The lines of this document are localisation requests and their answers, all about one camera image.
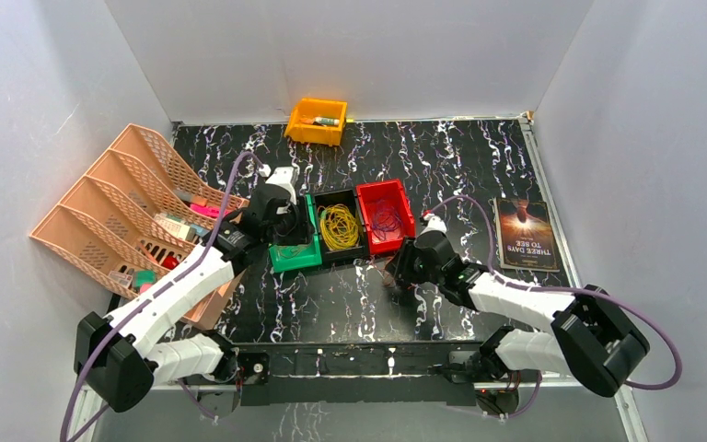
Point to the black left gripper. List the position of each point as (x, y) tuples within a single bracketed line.
[(295, 229)]

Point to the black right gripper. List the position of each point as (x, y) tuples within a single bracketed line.
[(399, 265)]

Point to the green plastic bin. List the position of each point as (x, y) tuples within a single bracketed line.
[(291, 258)]

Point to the black plastic bin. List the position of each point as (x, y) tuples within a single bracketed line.
[(341, 226)]

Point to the red plastic bin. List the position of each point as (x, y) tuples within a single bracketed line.
[(387, 215)]

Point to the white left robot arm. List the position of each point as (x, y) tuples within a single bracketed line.
[(120, 356)]

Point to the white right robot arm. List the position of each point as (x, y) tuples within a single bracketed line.
[(583, 336)]

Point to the dark book three days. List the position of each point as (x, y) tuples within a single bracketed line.
[(525, 236)]

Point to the yellow plastic bin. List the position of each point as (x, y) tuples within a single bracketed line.
[(300, 129)]

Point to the green battery in bin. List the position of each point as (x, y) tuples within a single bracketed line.
[(325, 121)]

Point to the white box in organizer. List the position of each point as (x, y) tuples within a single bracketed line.
[(175, 227)]

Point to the red black bottle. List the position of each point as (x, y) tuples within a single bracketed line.
[(170, 262)]

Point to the pink plastic file organizer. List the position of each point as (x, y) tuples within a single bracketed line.
[(103, 225)]

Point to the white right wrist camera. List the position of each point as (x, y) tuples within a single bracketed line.
[(432, 222)]

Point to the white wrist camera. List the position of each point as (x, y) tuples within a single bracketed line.
[(280, 181), (432, 222)]

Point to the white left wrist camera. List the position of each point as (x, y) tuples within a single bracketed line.
[(280, 181)]

